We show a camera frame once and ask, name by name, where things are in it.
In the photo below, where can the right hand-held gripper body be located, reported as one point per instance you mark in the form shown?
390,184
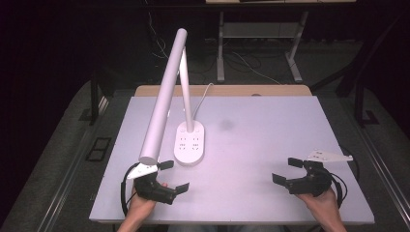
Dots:
314,180

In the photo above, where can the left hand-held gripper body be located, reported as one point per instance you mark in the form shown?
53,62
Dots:
151,188

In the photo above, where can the white desk lamp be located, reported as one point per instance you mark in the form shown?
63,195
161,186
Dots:
161,106

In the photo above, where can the person's left hand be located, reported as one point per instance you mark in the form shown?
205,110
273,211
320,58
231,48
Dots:
141,203

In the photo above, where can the person's right hand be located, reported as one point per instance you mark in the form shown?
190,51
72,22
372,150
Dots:
322,202

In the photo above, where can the black floor plate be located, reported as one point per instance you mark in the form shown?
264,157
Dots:
98,149

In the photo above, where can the black metal stand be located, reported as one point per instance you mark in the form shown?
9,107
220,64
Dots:
359,106
94,103

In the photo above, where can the metal floor rail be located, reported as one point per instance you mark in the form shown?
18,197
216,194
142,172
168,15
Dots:
64,190
383,167

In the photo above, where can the grey metal desk frame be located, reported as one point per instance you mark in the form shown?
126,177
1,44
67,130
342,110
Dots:
220,64

